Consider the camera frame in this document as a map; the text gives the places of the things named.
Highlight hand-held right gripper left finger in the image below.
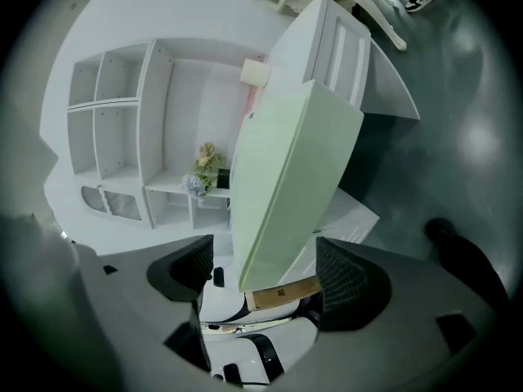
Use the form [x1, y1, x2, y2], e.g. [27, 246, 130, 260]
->
[97, 234, 214, 387]

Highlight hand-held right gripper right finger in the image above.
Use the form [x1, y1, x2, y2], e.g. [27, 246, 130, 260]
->
[281, 237, 507, 391]

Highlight pale green box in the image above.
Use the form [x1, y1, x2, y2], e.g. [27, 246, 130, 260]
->
[228, 79, 364, 293]

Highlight white shelf unit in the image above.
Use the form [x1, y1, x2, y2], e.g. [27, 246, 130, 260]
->
[66, 38, 269, 232]

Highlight white desk with drawers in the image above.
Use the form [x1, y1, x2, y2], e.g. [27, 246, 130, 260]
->
[226, 0, 422, 301]

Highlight brown cardboard box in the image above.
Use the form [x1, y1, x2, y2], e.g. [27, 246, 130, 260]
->
[244, 278, 324, 312]

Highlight ribbed glass cabinet door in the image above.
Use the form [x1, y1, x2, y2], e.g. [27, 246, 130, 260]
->
[80, 185, 143, 222]

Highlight person's black shoe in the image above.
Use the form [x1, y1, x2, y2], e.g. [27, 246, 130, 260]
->
[424, 217, 458, 244]

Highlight flower bouquet in black vase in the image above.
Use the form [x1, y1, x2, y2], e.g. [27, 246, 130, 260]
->
[181, 140, 233, 208]

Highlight person's black trouser leg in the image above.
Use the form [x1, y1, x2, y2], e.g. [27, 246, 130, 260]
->
[439, 234, 512, 310]

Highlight white ornate dressing table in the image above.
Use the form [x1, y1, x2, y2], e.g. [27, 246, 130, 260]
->
[191, 0, 409, 52]

